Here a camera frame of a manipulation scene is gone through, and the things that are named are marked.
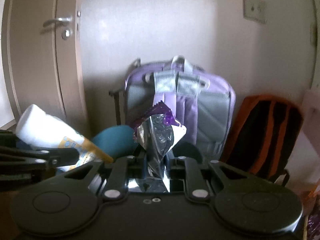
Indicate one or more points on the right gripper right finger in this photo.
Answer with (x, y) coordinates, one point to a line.
(187, 169)

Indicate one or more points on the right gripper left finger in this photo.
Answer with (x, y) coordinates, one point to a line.
(125, 174)

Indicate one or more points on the white paper cup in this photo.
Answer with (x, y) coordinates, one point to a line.
(41, 130)

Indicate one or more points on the purple foil snack wrapper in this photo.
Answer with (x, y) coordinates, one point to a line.
(157, 131)

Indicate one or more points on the teal plastic trash bin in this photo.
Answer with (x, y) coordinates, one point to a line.
(117, 142)

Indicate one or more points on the black orange backpack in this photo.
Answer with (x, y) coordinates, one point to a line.
(263, 136)

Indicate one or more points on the purple grey backpack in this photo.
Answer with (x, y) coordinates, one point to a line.
(202, 102)

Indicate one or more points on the beige wooden door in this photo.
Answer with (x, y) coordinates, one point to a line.
(39, 66)

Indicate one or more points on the black trolley handle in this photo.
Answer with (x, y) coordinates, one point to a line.
(116, 95)

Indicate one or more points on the silver door handle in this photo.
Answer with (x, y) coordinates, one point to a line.
(61, 22)

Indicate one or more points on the pink bed frame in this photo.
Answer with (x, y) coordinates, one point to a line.
(303, 165)

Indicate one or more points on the beige wall socket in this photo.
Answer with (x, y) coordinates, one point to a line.
(255, 10)

